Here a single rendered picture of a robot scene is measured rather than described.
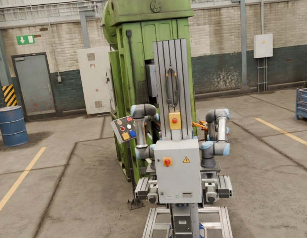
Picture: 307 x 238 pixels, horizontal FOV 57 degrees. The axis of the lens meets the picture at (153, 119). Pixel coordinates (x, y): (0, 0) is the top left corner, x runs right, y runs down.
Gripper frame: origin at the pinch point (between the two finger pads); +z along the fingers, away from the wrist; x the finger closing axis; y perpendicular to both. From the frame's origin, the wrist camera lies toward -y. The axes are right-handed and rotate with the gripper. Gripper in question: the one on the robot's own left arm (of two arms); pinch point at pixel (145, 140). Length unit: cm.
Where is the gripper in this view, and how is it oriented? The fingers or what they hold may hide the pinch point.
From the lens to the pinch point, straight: 332.6
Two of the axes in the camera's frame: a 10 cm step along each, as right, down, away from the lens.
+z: 1.0, 9.6, 2.5
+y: -1.4, 2.7, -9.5
